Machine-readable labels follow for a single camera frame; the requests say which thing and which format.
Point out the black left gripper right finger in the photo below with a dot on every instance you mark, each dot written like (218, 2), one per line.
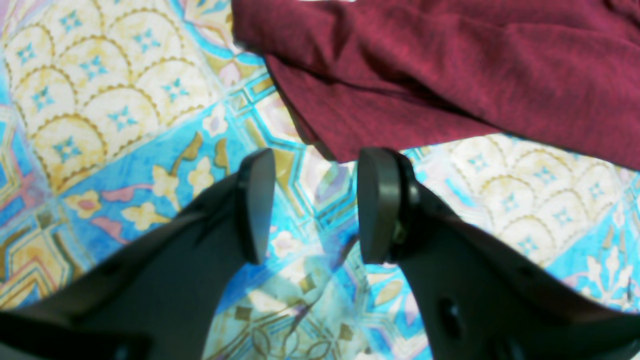
(478, 298)

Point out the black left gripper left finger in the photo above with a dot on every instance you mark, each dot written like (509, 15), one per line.
(155, 299)

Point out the maroon t-shirt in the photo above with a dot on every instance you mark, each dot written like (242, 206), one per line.
(410, 73)

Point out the patterned tablecloth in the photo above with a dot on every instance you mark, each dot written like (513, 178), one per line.
(116, 113)

